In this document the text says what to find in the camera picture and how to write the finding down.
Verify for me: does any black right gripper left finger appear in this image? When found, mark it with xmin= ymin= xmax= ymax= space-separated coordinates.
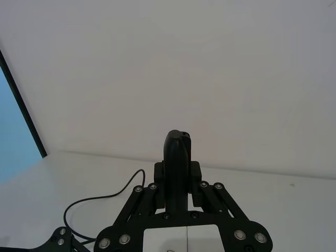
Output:
xmin=94 ymin=162 xmax=166 ymax=252

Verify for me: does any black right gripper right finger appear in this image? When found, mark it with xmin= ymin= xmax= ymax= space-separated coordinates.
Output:
xmin=191 ymin=161 xmax=274 ymax=252

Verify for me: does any thin black cable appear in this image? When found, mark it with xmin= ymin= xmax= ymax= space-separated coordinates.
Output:
xmin=64 ymin=169 xmax=146 ymax=241

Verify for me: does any blue panel with black frame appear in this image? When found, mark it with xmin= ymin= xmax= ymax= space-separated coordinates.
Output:
xmin=0 ymin=48 xmax=49 ymax=182

